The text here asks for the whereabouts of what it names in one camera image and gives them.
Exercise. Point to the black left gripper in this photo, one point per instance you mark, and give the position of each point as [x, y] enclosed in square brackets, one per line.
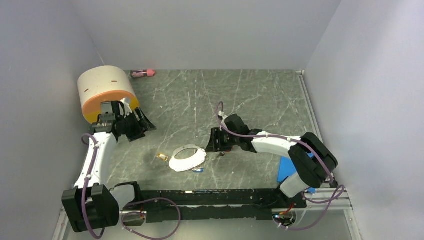
[142, 125]

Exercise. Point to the white round drawer cabinet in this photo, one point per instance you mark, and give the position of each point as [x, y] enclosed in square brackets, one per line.
[103, 84]

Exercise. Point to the pink capped small bottle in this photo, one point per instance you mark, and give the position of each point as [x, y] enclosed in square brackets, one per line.
[142, 73]

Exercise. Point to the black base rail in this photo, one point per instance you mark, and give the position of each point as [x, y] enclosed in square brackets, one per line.
[173, 205]

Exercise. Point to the blue foam pad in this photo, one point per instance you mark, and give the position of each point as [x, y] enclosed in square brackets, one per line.
[288, 169]

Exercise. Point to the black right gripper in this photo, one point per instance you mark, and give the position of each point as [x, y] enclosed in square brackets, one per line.
[213, 146]

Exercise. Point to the aluminium frame rail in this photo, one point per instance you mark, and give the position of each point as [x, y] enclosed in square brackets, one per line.
[322, 201]

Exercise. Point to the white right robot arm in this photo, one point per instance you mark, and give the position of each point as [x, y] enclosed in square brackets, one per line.
[312, 160]

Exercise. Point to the blue key tag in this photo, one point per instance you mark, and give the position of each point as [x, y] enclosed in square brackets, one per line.
[198, 170]

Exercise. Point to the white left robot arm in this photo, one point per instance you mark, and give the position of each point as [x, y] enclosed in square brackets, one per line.
[96, 172]

